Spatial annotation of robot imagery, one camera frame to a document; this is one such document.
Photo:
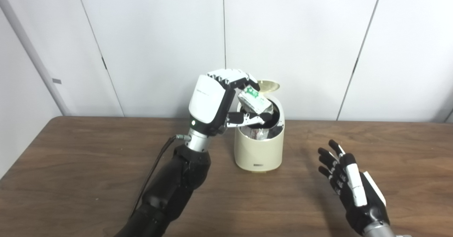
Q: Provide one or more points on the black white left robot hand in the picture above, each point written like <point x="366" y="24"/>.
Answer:
<point x="207" y="102"/>

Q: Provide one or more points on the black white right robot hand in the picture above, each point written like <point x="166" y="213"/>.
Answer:
<point x="361" y="194"/>

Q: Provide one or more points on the green white milk carton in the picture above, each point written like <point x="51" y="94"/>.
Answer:
<point x="254" y="100"/>

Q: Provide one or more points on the round cream bin lid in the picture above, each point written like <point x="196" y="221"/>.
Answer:
<point x="270" y="86"/>

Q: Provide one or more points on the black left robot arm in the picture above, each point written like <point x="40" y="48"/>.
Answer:
<point x="173" y="187"/>

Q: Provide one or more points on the black bin liner bag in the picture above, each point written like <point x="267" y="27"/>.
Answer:
<point x="260" y="133"/>

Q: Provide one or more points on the cream-colored bin body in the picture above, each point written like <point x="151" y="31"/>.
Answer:
<point x="258" y="152"/>

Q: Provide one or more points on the black wall panel hinge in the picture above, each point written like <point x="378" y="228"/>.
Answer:
<point x="104" y="63"/>

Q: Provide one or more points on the small grey wall tag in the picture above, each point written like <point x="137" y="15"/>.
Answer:
<point x="56" y="81"/>

